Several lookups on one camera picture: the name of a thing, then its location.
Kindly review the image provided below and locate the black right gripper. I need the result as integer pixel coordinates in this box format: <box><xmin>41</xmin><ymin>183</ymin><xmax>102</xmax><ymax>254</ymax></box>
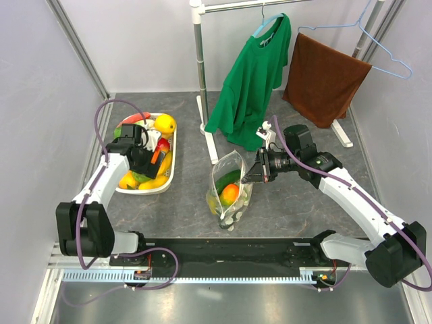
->
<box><xmin>242</xmin><ymin>146</ymin><xmax>300</xmax><ymax>184</ymax></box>

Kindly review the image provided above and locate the green cucumber toy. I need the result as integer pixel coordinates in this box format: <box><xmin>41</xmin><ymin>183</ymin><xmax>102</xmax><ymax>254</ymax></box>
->
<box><xmin>215</xmin><ymin>169</ymin><xmax>241</xmax><ymax>195</ymax></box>

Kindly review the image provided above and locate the clear polka dot zip bag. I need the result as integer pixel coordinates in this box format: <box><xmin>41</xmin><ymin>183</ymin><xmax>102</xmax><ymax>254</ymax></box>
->
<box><xmin>206</xmin><ymin>151</ymin><xmax>253</xmax><ymax>231</ymax></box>

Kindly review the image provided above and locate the yellow pear toy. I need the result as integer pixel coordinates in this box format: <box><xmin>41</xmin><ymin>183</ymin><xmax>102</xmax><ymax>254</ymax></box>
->
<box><xmin>207</xmin><ymin>196</ymin><xmax>221</xmax><ymax>215</ymax></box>

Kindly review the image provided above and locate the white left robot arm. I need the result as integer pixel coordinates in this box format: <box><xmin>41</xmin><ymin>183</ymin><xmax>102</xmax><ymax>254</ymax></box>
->
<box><xmin>55</xmin><ymin>124</ymin><xmax>164</xmax><ymax>265</ymax></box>

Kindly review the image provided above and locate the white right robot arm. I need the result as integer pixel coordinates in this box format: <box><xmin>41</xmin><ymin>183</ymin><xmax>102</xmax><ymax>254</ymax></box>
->
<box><xmin>242</xmin><ymin>121</ymin><xmax>431</xmax><ymax>288</ymax></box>

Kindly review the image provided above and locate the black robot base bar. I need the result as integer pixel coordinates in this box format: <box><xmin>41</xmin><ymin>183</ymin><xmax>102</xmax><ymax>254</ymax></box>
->
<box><xmin>107</xmin><ymin>229</ymin><xmax>369</xmax><ymax>279</ymax></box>

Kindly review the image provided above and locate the green custard apple toy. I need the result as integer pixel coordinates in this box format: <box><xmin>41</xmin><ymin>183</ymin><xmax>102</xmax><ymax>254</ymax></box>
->
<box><xmin>132</xmin><ymin>172</ymin><xmax>150</xmax><ymax>184</ymax></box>

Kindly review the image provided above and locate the yellow orange fruit toy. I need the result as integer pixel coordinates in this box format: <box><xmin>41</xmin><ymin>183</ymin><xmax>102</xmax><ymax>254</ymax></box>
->
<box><xmin>118</xmin><ymin>171</ymin><xmax>139</xmax><ymax>190</ymax></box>

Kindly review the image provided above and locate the yellow banana toy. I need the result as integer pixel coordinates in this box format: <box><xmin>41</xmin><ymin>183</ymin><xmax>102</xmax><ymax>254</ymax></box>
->
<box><xmin>157</xmin><ymin>151</ymin><xmax>173</xmax><ymax>176</ymax></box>

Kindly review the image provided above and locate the red apple toy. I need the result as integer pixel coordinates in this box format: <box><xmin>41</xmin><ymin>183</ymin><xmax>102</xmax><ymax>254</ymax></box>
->
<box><xmin>156</xmin><ymin>138</ymin><xmax>170</xmax><ymax>153</ymax></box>

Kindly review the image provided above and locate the green cabbage toy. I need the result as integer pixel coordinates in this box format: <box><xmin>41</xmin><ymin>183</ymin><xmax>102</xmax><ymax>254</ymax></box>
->
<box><xmin>113</xmin><ymin>119</ymin><xmax>155</xmax><ymax>138</ymax></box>

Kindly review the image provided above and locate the white perforated fruit basket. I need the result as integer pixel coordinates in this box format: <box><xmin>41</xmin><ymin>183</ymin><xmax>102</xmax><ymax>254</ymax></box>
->
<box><xmin>115</xmin><ymin>113</ymin><xmax>177</xmax><ymax>195</ymax></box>

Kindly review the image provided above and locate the red chili pepper toy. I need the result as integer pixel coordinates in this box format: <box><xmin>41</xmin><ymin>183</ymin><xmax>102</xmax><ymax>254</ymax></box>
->
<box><xmin>117</xmin><ymin>112</ymin><xmax>151</xmax><ymax>128</ymax></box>

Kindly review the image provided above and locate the yellow lemon toy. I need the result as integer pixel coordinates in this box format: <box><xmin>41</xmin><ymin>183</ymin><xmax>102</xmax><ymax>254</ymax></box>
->
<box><xmin>154</xmin><ymin>113</ymin><xmax>176</xmax><ymax>134</ymax></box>

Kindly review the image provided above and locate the green t-shirt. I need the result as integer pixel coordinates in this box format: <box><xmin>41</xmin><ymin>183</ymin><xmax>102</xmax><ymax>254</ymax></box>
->
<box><xmin>205</xmin><ymin>13</ymin><xmax>292</xmax><ymax>151</ymax></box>

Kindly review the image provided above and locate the brown towel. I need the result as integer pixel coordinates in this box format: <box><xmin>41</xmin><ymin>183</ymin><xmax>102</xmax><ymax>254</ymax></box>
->
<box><xmin>283</xmin><ymin>33</ymin><xmax>372</xmax><ymax>128</ymax></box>

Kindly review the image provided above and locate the light blue shirt hanger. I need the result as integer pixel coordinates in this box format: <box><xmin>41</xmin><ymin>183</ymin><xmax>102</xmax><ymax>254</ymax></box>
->
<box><xmin>252</xmin><ymin>3</ymin><xmax>284</xmax><ymax>38</ymax></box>

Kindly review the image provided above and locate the white clothes rack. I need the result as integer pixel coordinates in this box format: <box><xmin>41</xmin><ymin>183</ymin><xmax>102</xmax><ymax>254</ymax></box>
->
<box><xmin>188</xmin><ymin>0</ymin><xmax>408</xmax><ymax>165</ymax></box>

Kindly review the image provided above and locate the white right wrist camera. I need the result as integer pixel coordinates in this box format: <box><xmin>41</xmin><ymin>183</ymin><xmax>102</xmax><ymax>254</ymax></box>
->
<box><xmin>256</xmin><ymin>121</ymin><xmax>276</xmax><ymax>149</ymax></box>

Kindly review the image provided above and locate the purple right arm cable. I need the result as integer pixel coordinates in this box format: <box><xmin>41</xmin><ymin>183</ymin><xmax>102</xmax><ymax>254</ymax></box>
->
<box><xmin>271</xmin><ymin>114</ymin><xmax>432</xmax><ymax>293</ymax></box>

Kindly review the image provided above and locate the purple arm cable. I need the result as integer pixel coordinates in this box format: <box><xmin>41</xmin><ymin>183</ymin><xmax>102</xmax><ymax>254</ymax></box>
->
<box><xmin>60</xmin><ymin>99</ymin><xmax>180</xmax><ymax>306</ymax></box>
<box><xmin>271</xmin><ymin>114</ymin><xmax>432</xmax><ymax>293</ymax></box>

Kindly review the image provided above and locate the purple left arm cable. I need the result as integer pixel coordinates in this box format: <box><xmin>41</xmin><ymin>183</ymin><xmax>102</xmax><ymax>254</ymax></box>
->
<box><xmin>60</xmin><ymin>99</ymin><xmax>180</xmax><ymax>306</ymax></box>

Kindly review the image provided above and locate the white slotted cable duct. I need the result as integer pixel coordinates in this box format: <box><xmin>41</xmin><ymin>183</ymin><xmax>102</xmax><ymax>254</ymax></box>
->
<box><xmin>62</xmin><ymin>269</ymin><xmax>317</xmax><ymax>284</ymax></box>

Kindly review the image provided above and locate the blue wire hanger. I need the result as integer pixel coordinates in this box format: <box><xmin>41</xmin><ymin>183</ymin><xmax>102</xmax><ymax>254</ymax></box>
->
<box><xmin>297</xmin><ymin>1</ymin><xmax>413</xmax><ymax>80</ymax></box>

